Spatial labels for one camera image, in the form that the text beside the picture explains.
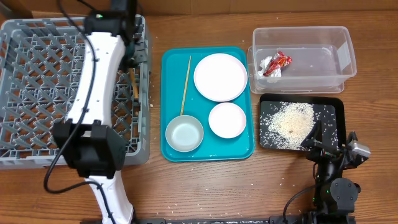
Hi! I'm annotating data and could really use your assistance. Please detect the cooked rice leftovers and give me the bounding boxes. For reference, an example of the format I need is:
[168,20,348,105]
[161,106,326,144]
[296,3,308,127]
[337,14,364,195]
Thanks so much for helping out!
[260,101,339,151]

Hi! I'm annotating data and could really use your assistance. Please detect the wooden chopstick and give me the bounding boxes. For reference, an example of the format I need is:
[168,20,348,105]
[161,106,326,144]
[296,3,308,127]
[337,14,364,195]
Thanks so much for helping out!
[180,55,192,115]
[129,68,139,100]

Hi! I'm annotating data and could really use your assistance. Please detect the white paper napkin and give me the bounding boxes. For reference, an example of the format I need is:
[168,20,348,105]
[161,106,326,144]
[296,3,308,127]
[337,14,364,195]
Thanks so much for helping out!
[257,56,282,77]

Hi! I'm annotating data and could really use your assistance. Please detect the red snack wrapper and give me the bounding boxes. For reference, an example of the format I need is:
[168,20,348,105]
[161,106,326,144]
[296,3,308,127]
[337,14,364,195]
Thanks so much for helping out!
[265,51,292,76]

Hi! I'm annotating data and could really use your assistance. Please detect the small white bowl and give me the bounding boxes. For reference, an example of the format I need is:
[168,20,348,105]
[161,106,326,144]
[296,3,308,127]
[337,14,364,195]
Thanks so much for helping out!
[208,102,246,139]

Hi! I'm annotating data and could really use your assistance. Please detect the large white round plate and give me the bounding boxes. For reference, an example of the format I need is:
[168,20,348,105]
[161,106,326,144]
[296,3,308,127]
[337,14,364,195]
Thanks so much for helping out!
[193,53,248,102]

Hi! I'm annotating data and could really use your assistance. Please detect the grey metal bowl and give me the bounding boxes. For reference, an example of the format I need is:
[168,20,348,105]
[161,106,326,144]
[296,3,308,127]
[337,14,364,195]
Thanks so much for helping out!
[165,115,204,152]

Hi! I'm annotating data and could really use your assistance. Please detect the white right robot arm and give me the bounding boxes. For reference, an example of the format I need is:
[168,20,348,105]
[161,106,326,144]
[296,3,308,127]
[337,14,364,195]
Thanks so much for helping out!
[301,121,365,224]

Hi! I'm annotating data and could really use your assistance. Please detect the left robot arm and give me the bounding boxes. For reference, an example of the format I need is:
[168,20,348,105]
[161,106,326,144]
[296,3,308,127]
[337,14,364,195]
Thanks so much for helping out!
[53,1,150,223]

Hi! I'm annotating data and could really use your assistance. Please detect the black waste tray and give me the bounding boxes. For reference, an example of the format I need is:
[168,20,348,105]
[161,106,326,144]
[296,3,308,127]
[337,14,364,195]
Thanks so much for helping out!
[259,94,346,151]

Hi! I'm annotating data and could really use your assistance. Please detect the grey dishwasher rack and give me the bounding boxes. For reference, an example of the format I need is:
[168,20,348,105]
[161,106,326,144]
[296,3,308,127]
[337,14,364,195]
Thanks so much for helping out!
[1,17,152,170]

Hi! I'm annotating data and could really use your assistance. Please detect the teal plastic tray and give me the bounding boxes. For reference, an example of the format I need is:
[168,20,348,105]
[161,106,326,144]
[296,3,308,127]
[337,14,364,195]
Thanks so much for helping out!
[160,46,255,162]

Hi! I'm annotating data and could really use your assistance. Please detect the clear plastic bin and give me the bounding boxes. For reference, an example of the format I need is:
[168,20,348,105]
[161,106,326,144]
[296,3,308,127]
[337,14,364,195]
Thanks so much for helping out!
[248,26,357,94]

